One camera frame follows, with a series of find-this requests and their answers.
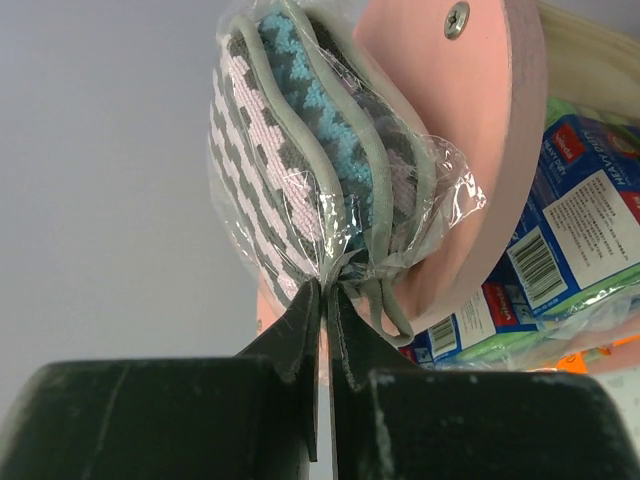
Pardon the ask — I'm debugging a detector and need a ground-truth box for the pink three-tier shelf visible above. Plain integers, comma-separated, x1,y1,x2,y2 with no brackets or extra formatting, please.
254,0,640,374

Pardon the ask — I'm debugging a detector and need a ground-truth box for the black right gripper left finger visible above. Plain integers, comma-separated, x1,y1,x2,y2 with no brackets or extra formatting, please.
1,280,321,479

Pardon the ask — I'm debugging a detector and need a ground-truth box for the orange sponge box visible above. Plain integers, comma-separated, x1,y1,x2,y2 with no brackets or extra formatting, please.
537,335,639,374

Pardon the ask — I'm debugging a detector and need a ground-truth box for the purple striped sponge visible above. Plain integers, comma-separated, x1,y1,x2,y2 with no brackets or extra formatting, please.
209,1,485,346

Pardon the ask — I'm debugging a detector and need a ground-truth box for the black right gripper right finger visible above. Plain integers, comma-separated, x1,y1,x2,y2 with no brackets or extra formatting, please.
326,287,639,479

